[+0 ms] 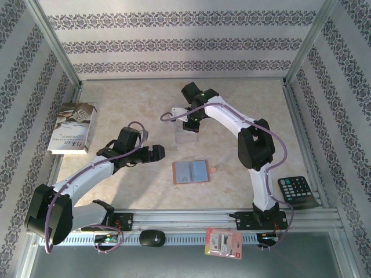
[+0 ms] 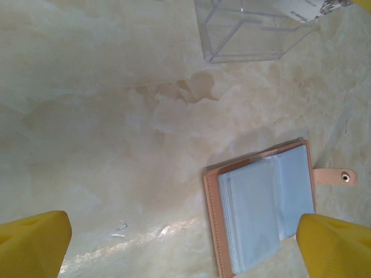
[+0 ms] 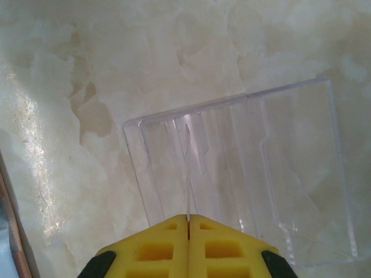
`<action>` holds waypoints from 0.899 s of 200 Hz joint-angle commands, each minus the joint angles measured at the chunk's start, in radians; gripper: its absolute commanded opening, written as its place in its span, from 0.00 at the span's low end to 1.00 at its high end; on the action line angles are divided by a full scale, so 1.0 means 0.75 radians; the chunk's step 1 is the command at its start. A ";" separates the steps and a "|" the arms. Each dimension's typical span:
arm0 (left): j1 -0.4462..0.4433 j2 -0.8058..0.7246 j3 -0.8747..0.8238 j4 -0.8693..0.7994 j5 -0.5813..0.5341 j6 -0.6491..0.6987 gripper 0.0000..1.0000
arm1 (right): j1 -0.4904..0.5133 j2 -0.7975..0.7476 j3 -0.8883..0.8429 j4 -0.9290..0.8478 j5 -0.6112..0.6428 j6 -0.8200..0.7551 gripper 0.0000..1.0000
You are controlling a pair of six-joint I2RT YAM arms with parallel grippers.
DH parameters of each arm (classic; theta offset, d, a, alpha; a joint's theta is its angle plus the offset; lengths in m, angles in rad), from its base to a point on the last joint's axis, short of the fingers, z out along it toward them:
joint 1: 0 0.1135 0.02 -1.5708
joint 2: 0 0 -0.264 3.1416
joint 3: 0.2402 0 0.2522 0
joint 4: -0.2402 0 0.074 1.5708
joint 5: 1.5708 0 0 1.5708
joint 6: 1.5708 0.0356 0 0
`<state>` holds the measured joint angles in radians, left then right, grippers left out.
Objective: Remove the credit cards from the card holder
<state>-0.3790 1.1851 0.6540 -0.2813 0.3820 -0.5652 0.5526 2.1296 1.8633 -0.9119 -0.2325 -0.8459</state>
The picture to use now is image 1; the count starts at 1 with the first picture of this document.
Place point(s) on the pink leather card holder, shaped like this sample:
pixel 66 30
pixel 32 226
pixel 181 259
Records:
pixel 191 171

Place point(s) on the silver VIP card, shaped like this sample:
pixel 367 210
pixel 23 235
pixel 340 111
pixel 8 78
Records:
pixel 200 170
pixel 182 172

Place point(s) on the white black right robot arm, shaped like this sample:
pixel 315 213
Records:
pixel 226 116

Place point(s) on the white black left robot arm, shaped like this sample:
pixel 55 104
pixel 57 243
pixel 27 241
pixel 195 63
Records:
pixel 84 176

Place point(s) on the clear plastic bag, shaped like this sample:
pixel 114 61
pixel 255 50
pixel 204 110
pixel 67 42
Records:
pixel 185 138

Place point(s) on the white paperback book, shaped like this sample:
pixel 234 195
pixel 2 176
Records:
pixel 72 127

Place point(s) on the black computer mouse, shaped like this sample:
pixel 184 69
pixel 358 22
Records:
pixel 152 238

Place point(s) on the green circuit board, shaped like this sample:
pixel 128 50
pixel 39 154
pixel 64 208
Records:
pixel 107 239

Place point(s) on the red USB drive blister pack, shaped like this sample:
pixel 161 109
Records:
pixel 223 243

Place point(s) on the grey metal plate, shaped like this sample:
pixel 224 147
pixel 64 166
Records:
pixel 185 263

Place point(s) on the black remote control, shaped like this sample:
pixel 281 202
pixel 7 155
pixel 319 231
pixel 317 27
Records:
pixel 294 188

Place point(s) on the aluminium frame back rail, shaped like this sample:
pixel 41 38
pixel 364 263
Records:
pixel 182 78

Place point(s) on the aluminium mounting rail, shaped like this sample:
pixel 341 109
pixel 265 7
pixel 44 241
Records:
pixel 185 217

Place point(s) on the aluminium frame side rail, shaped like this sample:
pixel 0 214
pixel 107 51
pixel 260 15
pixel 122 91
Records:
pixel 76 94
pixel 301 130

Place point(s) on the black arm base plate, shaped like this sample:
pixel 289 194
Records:
pixel 245 220
pixel 126 221

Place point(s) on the aluminium frame post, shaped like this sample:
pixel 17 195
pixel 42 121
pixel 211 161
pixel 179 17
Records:
pixel 55 43
pixel 309 43

